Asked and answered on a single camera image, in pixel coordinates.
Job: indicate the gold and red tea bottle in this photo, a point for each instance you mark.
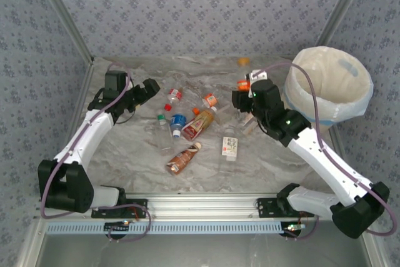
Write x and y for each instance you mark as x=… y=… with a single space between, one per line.
x=198 y=123

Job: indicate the clear bottle red label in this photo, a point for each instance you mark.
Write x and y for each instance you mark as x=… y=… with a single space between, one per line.
x=175 y=94

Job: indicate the clear bottle green cap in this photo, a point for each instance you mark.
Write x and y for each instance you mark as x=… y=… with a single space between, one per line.
x=161 y=117

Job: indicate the aluminium corner post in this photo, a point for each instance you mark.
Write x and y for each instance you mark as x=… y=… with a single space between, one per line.
x=343 y=6
x=66 y=13

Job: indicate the brown label drink bottle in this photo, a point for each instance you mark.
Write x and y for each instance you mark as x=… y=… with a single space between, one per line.
x=182 y=159

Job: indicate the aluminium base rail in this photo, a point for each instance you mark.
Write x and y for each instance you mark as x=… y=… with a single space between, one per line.
x=200 y=206

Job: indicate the clear bottle yellow-orange cap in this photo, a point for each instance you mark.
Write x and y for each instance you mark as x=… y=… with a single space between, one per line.
x=242 y=85

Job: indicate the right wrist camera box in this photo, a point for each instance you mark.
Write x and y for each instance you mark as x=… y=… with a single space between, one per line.
x=265 y=95

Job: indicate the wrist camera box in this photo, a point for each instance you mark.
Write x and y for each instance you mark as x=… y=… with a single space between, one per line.
x=265 y=95
x=115 y=81

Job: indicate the aluminium table side rail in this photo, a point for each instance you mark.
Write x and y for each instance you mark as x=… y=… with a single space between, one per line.
x=82 y=92
x=335 y=132

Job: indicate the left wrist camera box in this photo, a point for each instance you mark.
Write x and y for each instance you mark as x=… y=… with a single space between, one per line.
x=115 y=81

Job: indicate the small circuit board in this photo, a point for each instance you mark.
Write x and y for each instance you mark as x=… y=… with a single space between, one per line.
x=117 y=227
x=293 y=227

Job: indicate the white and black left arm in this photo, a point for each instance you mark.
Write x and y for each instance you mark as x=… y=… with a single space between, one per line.
x=84 y=142

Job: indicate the white waste bin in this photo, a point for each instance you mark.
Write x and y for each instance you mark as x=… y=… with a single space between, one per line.
x=325 y=127

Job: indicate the crushed clear bottle orange label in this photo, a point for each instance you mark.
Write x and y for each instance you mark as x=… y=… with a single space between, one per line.
x=211 y=99

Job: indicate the clear bottle blue label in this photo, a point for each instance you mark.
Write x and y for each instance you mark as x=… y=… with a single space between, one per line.
x=178 y=119

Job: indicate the translucent white bin liner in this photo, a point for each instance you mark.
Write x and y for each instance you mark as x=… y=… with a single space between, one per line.
x=328 y=79

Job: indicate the steel lower shelf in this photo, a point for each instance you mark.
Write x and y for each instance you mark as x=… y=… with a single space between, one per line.
x=200 y=251

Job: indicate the clear bottle white label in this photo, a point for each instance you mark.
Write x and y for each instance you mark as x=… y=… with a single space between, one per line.
x=229 y=146

